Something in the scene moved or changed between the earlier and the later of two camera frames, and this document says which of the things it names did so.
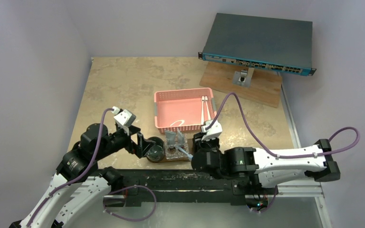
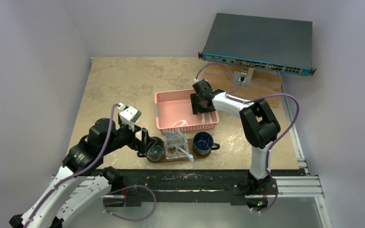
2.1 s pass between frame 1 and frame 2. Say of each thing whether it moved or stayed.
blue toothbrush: stayed
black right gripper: moved
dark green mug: stayed
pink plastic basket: stayed
